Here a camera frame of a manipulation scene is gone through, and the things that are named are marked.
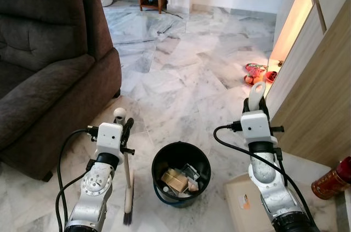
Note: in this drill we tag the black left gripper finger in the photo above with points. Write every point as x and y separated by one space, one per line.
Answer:
130 125

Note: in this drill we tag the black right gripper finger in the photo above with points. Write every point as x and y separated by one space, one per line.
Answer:
252 106
266 106

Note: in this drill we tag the hand broom purple bristles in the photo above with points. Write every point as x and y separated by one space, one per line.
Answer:
129 199

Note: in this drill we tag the small red bowl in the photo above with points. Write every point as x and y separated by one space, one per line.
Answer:
271 76

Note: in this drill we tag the black round waste bin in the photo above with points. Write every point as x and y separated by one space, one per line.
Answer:
164 158

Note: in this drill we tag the beige cardboard box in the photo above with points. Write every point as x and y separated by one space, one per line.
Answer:
174 180

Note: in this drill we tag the light wooden cabinet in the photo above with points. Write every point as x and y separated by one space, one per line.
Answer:
323 78

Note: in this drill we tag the red and gold canister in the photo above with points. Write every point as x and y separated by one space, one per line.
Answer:
329 182

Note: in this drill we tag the dark brown fabric sofa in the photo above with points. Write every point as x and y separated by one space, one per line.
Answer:
49 51

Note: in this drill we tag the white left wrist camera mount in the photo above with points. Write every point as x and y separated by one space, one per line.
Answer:
108 139

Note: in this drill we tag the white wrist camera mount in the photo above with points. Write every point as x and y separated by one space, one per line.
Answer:
108 139
255 126

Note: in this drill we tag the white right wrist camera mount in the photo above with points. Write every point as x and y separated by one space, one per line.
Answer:
255 126

